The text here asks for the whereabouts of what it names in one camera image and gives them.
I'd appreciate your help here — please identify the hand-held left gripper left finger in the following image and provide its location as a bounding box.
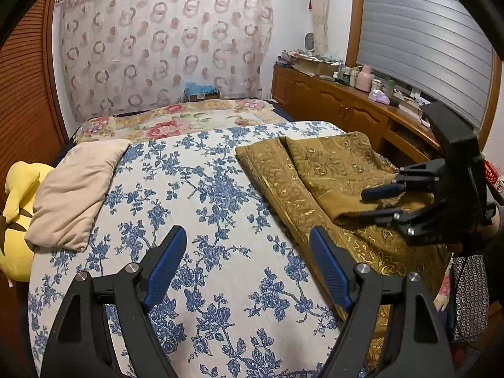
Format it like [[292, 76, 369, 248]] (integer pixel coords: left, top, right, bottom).
[[39, 225, 187, 378]]

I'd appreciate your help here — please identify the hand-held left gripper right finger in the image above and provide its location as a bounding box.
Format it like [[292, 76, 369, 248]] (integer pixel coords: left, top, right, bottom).
[[309, 226, 459, 378]]

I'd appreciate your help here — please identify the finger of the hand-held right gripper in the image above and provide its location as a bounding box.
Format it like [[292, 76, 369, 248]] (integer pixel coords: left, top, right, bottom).
[[361, 159, 447, 202], [360, 201, 467, 247]]

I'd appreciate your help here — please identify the brown patterned garment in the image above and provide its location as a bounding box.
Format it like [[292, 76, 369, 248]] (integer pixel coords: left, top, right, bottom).
[[235, 131, 453, 371]]

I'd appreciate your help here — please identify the red basket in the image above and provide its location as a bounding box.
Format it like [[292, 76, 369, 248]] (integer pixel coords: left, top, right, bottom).
[[484, 161, 504, 190]]

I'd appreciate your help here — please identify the blue floral bed sheet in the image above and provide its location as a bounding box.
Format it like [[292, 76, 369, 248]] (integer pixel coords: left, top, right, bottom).
[[27, 120, 379, 378]]

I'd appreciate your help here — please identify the purple cloth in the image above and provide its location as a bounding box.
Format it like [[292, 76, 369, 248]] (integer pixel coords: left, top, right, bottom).
[[368, 89, 391, 106]]

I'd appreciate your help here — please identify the dark dotted clothing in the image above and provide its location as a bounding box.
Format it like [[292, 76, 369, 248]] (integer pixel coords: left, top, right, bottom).
[[451, 254, 490, 342]]

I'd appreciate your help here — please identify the pink bottle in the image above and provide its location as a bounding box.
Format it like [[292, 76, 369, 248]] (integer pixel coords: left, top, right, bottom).
[[355, 64, 374, 92]]

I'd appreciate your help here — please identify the wooden cabinet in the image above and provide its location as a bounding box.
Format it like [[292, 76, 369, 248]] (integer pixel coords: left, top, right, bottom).
[[272, 65, 445, 162]]

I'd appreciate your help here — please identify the beige pillow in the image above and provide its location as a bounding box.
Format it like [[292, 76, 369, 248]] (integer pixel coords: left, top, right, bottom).
[[24, 139, 132, 252]]

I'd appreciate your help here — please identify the grey window blind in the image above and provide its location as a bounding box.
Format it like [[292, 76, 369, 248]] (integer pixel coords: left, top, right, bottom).
[[356, 0, 495, 127]]

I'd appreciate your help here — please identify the pink floral blanket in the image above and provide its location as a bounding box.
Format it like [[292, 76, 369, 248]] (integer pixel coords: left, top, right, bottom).
[[73, 99, 276, 144]]

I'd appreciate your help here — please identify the pile of papers and boxes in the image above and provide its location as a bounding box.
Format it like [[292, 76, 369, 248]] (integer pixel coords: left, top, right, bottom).
[[278, 49, 343, 77]]

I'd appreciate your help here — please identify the yellow plush toy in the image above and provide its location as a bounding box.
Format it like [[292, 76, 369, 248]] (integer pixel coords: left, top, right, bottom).
[[0, 161, 54, 282]]

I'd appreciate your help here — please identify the blue tissue box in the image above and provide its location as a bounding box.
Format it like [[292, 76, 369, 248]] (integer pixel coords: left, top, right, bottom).
[[183, 81, 221, 102]]

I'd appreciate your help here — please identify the cream lace curtain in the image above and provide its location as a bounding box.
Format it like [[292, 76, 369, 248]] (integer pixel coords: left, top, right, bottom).
[[307, 0, 331, 54]]

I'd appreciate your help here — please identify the sheer curtain with circles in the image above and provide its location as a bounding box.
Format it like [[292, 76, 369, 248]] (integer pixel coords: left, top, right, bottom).
[[57, 0, 274, 123]]

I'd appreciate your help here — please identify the brown slatted wardrobe door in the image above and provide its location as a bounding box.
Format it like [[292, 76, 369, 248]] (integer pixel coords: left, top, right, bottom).
[[0, 0, 71, 166]]

